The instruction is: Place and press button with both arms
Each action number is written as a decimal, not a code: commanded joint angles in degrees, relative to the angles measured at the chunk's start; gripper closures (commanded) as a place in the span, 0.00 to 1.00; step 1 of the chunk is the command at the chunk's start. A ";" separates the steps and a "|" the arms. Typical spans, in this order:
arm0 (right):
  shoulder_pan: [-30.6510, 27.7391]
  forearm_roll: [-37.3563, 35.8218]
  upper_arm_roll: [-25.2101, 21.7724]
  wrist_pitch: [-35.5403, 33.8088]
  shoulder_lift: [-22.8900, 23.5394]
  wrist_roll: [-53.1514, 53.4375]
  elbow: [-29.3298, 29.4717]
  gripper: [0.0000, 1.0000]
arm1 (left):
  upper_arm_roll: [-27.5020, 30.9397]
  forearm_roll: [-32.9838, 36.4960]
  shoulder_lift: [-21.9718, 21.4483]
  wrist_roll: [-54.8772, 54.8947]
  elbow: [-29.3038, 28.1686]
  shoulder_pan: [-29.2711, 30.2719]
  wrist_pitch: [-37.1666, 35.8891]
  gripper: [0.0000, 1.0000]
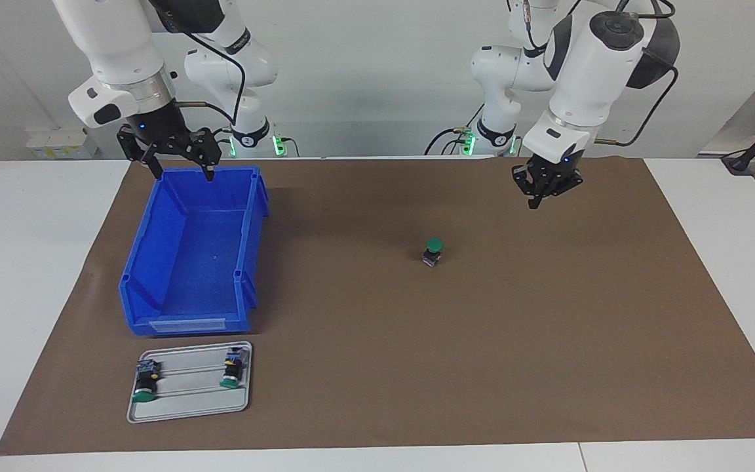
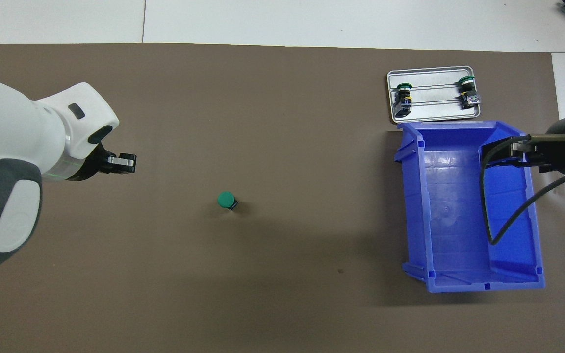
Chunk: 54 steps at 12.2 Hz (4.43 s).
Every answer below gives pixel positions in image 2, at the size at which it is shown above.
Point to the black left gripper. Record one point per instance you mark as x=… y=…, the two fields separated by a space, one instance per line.
x=89 y=166

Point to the silver metal tray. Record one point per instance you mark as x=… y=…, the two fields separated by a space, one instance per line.
x=434 y=110

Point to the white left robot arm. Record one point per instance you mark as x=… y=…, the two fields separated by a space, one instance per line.
x=12 y=162

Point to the brown table mat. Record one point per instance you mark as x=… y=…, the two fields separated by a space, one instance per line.
x=312 y=147

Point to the green push button switch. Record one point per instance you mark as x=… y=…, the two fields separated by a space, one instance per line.
x=225 y=199
x=403 y=98
x=469 y=93

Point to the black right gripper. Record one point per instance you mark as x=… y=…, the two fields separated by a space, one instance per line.
x=559 y=147

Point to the blue plastic storage bin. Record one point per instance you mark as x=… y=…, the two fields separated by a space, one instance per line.
x=449 y=235

